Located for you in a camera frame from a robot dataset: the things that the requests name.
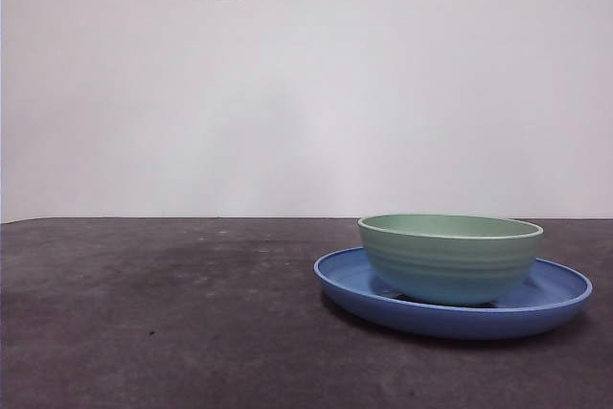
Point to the green ribbed bowl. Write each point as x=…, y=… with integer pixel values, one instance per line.
x=450, y=265

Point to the blue round plate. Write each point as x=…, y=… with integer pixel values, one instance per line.
x=431, y=322

